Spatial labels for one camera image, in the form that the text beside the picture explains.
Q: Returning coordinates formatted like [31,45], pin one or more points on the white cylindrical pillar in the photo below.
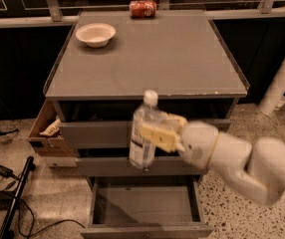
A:
[274,96]

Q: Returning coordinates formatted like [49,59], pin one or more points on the grey drawer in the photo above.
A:
[146,207]
[108,124]
[116,162]

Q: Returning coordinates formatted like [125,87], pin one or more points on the crumpled paper in box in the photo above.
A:
[51,129]

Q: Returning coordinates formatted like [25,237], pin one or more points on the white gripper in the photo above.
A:
[198,144]

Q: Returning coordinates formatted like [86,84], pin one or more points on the white paper bowl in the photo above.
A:
[96,35]

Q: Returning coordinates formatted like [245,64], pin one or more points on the red soda can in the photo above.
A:
[142,9]

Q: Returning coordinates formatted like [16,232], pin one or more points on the grey middle drawer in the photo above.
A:
[116,162]

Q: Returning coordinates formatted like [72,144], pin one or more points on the clear plastic water bottle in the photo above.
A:
[145,117]

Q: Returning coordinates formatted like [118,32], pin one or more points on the brown cardboard box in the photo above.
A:
[52,149]

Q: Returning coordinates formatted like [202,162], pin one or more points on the black metal stand pole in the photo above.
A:
[15,197]

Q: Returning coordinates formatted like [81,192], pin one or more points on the grey bottom drawer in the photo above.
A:
[146,207]

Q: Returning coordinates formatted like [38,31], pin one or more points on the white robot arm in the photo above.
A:
[255,170]

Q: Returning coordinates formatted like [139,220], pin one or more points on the grey top drawer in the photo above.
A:
[108,124]

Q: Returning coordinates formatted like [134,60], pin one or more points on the grey drawer cabinet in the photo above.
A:
[178,54]

